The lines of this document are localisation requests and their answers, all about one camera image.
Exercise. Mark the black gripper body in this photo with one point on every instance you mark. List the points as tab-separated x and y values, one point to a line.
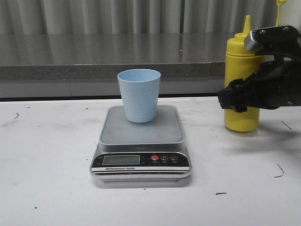
277	84

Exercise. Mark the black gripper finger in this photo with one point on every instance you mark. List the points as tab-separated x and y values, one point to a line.
239	95

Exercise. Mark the yellow squeeze bottle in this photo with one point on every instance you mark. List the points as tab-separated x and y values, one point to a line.
240	64

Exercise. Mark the light blue plastic cup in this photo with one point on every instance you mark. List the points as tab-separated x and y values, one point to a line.
139	90

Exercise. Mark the silver electronic kitchen scale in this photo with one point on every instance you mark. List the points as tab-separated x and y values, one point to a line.
151	154

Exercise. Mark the grey steel counter shelf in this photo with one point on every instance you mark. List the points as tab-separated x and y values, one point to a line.
80	66

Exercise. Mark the silver wrist camera on gripper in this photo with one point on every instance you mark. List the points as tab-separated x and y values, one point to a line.
277	40

